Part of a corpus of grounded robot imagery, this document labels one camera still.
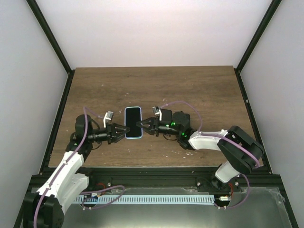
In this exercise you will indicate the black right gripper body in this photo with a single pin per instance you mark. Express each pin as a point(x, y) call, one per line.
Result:
point(156, 126)

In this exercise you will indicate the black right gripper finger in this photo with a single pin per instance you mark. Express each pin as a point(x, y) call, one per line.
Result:
point(148, 129)
point(144, 122)

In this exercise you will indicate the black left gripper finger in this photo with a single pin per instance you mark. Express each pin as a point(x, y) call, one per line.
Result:
point(121, 128)
point(119, 135)

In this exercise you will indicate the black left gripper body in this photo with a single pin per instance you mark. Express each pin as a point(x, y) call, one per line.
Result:
point(110, 134)

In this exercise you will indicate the light blue phone case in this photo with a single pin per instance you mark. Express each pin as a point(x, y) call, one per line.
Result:
point(125, 123)

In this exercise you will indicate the magenta phone black screen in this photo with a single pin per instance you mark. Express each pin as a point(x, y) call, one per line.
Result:
point(166, 116)

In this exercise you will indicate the white phone black screen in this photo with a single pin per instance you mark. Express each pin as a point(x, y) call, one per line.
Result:
point(181, 121)

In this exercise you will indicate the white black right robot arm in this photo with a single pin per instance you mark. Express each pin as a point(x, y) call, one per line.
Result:
point(240, 149)

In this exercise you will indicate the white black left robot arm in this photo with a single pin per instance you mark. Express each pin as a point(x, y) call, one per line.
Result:
point(46, 208)

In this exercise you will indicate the grey metal front plate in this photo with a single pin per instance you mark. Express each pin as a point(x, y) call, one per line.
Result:
point(256, 207)

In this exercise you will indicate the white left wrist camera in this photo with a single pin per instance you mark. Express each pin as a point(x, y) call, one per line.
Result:
point(108, 118)

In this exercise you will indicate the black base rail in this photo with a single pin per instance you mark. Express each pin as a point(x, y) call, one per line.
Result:
point(176, 177)

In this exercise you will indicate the light blue slotted cable duct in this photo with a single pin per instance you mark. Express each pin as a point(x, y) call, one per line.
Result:
point(150, 199)

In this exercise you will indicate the black frame post left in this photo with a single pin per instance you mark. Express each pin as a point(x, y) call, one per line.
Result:
point(49, 34)

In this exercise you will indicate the black frame post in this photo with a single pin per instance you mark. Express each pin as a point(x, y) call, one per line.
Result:
point(258, 33)
point(49, 34)

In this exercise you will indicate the black frame post right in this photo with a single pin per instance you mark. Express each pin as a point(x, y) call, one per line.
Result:
point(258, 33)

